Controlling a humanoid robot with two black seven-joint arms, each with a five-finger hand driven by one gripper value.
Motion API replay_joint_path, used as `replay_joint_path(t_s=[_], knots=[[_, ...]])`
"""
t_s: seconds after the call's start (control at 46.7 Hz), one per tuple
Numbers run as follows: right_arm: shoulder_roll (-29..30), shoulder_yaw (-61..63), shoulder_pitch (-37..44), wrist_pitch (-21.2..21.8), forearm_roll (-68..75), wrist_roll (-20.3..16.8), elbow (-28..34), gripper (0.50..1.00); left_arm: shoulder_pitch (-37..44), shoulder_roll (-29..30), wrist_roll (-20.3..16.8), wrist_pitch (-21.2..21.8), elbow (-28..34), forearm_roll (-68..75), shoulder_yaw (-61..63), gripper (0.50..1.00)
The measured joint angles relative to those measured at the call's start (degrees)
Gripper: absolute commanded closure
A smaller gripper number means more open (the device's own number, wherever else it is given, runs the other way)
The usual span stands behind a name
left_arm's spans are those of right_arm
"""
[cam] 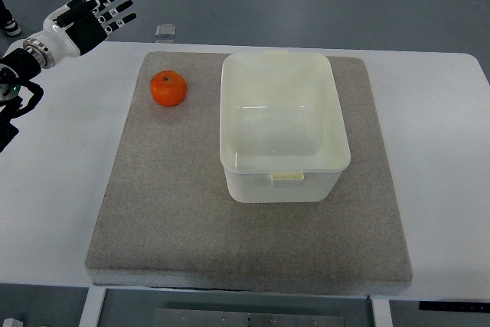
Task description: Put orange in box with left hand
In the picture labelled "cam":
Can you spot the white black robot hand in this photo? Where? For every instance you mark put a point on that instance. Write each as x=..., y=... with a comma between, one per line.
x=76, y=28

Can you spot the orange fruit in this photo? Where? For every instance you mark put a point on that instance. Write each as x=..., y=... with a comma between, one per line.
x=168, y=88

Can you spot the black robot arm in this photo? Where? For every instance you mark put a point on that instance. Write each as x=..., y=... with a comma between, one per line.
x=19, y=94

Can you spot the white plastic box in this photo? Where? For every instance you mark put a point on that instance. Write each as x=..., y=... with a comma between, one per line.
x=282, y=133

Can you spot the black white shoe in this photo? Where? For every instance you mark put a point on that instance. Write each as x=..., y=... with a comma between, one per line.
x=8, y=23

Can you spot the small clear plastic square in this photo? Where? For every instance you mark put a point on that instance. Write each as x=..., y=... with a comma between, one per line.
x=165, y=31

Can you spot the grey felt mat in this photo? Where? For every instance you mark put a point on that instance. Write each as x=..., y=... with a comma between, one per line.
x=167, y=218

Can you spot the white table leg left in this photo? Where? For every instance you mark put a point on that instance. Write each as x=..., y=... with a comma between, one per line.
x=93, y=306

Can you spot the white table leg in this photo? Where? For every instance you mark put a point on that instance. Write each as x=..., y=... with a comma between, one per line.
x=93, y=306
x=381, y=313

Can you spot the small white block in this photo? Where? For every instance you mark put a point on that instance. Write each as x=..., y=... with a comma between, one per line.
x=11, y=322

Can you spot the grey metal plate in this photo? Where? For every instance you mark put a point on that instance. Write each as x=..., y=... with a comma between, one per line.
x=190, y=317

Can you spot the white table leg right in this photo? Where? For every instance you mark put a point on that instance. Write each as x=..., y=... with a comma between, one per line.
x=381, y=313

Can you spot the black control panel strip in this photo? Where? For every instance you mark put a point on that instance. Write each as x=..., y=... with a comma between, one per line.
x=445, y=306

